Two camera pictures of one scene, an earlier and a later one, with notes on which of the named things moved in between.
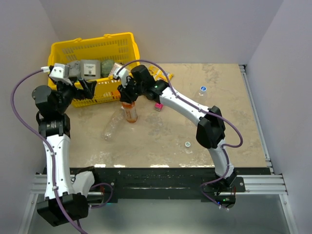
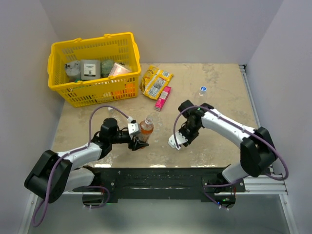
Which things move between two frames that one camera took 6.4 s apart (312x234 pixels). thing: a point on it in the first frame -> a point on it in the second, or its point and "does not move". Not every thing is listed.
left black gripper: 88,87 -> 136,145
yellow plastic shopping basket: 119,48 does not move
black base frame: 168,183 does not move
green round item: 106,66 does not move
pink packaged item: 115,67 does not move
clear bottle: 203,91 does not move
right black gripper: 125,96 -> 189,138
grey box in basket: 90,69 does not move
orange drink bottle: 130,111 -> 146,128
